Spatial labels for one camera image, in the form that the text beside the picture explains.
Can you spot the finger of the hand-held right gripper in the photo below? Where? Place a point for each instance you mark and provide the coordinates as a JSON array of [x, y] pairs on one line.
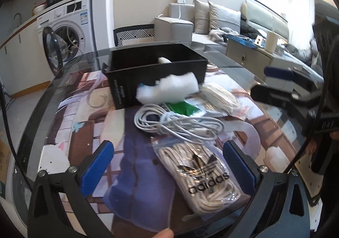
[[267, 96], [279, 73]]

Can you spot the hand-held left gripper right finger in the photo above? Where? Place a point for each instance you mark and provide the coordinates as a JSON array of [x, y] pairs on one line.
[[238, 169]]

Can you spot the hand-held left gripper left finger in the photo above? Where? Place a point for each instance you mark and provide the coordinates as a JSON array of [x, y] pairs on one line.
[[96, 167]]

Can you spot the white face mask packet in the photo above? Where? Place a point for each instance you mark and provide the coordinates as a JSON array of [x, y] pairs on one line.
[[219, 97]]

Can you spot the green packet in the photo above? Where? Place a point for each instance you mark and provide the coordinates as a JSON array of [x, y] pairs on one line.
[[184, 108]]

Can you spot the white foam piece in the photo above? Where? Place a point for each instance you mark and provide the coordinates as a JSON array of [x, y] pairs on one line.
[[169, 88]]

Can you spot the black storage box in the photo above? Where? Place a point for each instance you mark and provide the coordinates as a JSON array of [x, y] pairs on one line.
[[143, 79]]

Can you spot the person's left hand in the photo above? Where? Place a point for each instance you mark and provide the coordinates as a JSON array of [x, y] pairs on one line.
[[163, 234]]

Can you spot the white cylinder cup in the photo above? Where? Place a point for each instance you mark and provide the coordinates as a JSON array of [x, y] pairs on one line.
[[271, 41]]

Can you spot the beige coffee table cabinet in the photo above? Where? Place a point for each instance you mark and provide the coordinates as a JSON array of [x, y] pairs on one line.
[[246, 53]]

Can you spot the printed table mat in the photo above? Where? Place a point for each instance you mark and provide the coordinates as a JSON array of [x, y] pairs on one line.
[[137, 169]]

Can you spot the black jacket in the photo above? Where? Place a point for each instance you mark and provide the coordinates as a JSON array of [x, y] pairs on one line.
[[249, 28]]

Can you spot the grey furry garment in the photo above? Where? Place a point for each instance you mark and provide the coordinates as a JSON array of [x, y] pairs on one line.
[[221, 33]]

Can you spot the grey pillow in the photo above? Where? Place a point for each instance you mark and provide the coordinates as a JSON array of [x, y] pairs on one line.
[[223, 16]]

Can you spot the cardboard box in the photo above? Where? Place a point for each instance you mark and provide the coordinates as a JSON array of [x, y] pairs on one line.
[[4, 161]]

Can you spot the beige pillow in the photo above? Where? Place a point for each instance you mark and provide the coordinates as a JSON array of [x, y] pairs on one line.
[[201, 18]]

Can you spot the small white object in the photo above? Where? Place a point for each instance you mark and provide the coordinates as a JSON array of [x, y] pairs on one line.
[[164, 60]]

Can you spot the grey sofa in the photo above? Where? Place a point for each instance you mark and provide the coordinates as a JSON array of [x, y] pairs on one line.
[[173, 29]]

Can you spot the black patterned chair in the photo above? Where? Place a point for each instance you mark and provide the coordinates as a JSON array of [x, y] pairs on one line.
[[133, 33]]

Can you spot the white washing machine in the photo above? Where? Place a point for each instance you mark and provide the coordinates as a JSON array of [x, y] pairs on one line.
[[79, 23]]

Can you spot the white bowl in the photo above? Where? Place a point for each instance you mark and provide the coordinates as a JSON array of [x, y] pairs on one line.
[[38, 9]]

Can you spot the kitchen faucet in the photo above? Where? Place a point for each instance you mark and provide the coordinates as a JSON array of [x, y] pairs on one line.
[[18, 18]]

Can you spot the small white frame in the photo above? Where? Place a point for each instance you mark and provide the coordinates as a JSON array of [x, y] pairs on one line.
[[258, 40]]

